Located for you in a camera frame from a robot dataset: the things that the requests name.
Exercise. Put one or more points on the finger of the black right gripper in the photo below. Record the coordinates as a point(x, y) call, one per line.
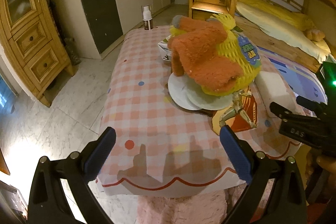
point(284, 114)
point(317, 108)

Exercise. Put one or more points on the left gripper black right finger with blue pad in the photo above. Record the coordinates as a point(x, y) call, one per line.
point(286, 202)

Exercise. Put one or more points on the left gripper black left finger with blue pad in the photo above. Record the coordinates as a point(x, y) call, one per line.
point(48, 203)

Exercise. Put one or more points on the white foam block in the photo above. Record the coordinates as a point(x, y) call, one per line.
point(273, 89)

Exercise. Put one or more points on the yellow foam fruit net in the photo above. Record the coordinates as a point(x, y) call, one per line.
point(239, 49)

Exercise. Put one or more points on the orange fuzzy sock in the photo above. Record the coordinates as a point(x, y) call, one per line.
point(193, 45)

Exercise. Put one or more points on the colourful oval rug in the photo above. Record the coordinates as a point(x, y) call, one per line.
point(302, 81)

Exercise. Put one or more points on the red snack box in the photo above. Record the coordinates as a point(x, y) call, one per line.
point(240, 115)

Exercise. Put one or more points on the plush toy on bed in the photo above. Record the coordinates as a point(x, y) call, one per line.
point(314, 34)

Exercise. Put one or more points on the wooden bunk bed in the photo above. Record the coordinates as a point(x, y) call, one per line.
point(279, 25)

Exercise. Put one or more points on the green white box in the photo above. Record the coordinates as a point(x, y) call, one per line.
point(164, 50)

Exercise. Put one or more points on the wooden cabinet with drawers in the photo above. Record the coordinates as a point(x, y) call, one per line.
point(32, 45)

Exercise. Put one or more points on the white brown bottle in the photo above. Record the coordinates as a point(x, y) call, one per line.
point(147, 18)

